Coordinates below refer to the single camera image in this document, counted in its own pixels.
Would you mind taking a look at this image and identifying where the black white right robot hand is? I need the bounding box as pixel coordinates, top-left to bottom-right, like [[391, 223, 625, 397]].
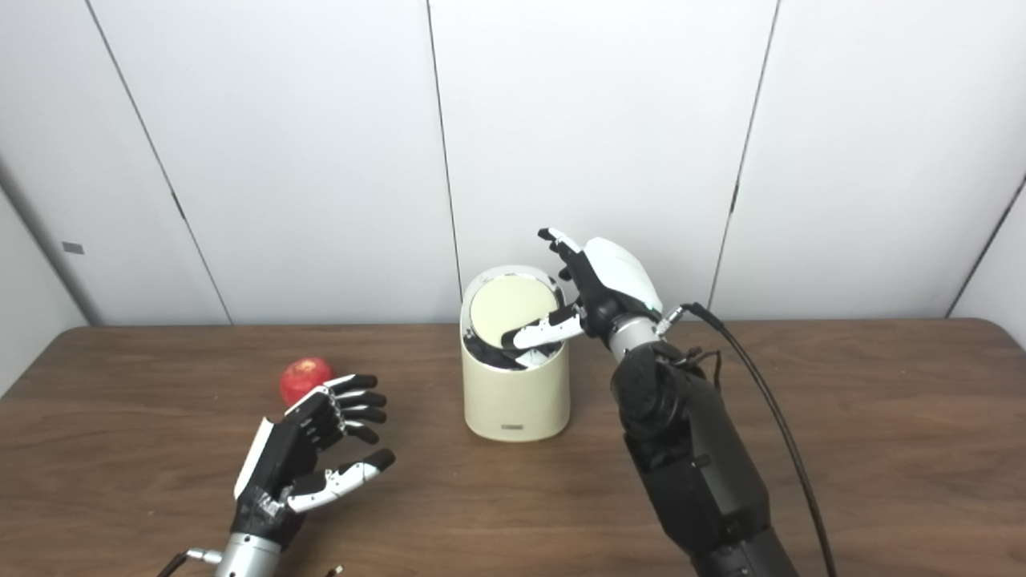
[[502, 228, 664, 357]]

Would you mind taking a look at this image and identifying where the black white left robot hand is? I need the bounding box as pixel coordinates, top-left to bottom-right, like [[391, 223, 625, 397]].
[[232, 373, 397, 550]]

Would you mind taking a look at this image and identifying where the red apple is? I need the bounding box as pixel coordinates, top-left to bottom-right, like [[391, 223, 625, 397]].
[[279, 357, 333, 406]]

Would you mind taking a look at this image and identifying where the cream round bin lid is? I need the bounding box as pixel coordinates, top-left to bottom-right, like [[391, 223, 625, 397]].
[[469, 274, 559, 347]]

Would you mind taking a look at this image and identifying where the cream-colored round bin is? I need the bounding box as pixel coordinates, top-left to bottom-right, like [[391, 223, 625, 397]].
[[460, 265, 572, 442]]

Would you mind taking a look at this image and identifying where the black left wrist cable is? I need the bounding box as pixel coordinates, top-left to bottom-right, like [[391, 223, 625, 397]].
[[156, 547, 224, 577]]

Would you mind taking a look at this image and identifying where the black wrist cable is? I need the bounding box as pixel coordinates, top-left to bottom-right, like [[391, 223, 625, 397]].
[[156, 547, 224, 577], [656, 302, 838, 577]]

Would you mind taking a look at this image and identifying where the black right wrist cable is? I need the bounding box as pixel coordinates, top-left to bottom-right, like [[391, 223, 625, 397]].
[[656, 302, 838, 577]]

